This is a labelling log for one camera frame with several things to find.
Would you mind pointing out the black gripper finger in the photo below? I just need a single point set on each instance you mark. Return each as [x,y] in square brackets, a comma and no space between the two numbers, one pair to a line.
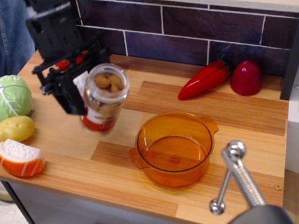
[66,92]
[100,56]

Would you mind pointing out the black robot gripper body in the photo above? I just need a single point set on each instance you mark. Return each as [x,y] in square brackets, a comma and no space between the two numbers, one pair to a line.
[57,37]

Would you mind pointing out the clear almond jar red label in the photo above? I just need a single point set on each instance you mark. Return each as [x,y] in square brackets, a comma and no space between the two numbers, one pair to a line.
[106,90]

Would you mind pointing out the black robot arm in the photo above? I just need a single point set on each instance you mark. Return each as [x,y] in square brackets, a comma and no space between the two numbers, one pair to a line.
[66,54]

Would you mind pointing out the orange transparent plastic pot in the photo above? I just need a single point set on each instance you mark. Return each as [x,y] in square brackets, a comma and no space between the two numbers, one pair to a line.
[173,149]

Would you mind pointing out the white toy ice cream cone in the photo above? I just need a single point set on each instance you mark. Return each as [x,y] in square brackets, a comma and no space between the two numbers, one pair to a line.
[80,82]

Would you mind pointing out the red toy strawberry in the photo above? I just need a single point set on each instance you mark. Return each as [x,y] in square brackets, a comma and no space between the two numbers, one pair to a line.
[69,63]

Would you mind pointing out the green toy cabbage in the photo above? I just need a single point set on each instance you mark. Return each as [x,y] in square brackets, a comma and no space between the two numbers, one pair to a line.
[15,97]

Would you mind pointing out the yellow toy potato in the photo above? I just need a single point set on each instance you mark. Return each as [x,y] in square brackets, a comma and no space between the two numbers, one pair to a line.
[17,128]

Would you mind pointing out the orange salmon sushi toy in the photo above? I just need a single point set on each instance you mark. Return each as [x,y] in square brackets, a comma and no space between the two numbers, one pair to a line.
[21,160]

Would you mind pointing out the red toy chili pepper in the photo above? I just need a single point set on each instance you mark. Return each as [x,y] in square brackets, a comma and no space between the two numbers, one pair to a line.
[210,76]

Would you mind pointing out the dark red toy half pepper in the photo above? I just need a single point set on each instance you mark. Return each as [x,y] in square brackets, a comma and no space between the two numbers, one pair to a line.
[247,78]

